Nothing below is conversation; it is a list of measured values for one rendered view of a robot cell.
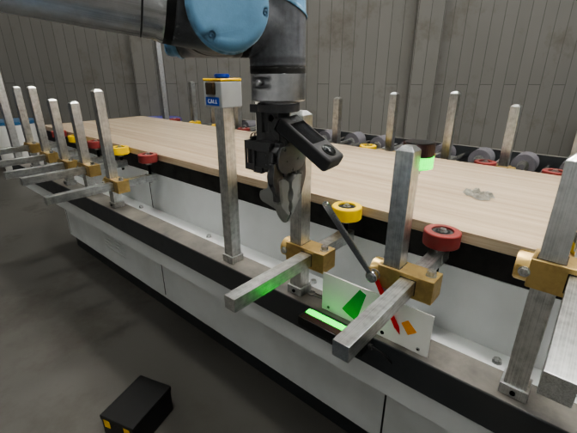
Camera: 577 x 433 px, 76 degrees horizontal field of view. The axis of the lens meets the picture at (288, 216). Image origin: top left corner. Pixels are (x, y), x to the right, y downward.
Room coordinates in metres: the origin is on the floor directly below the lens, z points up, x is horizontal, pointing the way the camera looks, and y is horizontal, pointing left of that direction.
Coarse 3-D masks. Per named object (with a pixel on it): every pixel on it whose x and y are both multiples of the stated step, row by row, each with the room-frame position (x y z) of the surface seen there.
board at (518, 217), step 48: (144, 144) 1.81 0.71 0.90; (192, 144) 1.81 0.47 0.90; (240, 144) 1.81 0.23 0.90; (336, 144) 1.81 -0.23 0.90; (336, 192) 1.04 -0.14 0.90; (384, 192) 1.04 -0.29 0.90; (432, 192) 1.04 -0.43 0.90; (528, 192) 1.04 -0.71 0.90; (480, 240) 0.74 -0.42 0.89; (528, 240) 0.71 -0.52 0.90
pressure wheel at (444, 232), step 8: (432, 224) 0.78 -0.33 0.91; (440, 224) 0.78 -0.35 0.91; (424, 232) 0.75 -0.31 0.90; (432, 232) 0.74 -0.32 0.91; (440, 232) 0.74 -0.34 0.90; (448, 232) 0.75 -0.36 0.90; (456, 232) 0.74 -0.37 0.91; (424, 240) 0.75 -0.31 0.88; (432, 240) 0.73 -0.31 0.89; (440, 240) 0.72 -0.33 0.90; (448, 240) 0.71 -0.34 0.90; (456, 240) 0.72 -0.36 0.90; (432, 248) 0.73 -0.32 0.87; (440, 248) 0.72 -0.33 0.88; (448, 248) 0.71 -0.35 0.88; (456, 248) 0.72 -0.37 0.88
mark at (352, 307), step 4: (360, 292) 0.69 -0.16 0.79; (356, 296) 0.69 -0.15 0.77; (360, 296) 0.69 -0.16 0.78; (364, 296) 0.68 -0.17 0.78; (352, 300) 0.70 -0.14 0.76; (356, 300) 0.69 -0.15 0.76; (360, 300) 0.68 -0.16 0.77; (348, 304) 0.70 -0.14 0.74; (352, 304) 0.70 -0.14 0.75; (356, 304) 0.69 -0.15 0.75; (360, 304) 0.68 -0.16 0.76; (344, 308) 0.71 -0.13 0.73; (348, 308) 0.70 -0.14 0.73; (352, 308) 0.70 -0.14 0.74; (356, 308) 0.69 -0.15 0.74; (360, 308) 0.68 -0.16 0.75; (348, 312) 0.70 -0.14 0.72; (352, 312) 0.70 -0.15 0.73; (356, 312) 0.69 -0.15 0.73; (352, 316) 0.69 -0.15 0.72; (356, 316) 0.69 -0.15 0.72
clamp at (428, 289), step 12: (372, 264) 0.68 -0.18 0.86; (408, 264) 0.66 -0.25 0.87; (384, 276) 0.65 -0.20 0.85; (396, 276) 0.64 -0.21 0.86; (408, 276) 0.62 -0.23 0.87; (420, 276) 0.62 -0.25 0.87; (420, 288) 0.60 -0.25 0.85; (432, 288) 0.59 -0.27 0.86; (420, 300) 0.60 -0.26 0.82; (432, 300) 0.59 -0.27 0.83
